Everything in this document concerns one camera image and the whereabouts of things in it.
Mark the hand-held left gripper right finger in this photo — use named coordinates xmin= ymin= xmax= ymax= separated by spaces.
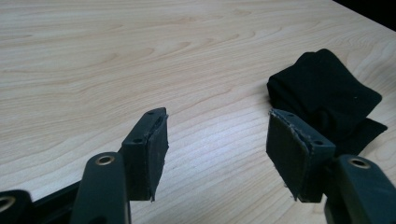
xmin=265 ymin=108 xmax=337 ymax=203

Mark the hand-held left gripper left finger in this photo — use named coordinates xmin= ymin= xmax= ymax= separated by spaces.
xmin=120 ymin=106 xmax=170 ymax=203

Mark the black sock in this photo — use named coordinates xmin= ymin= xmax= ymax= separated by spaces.
xmin=266 ymin=48 xmax=384 ymax=147
xmin=334 ymin=117 xmax=389 ymax=157

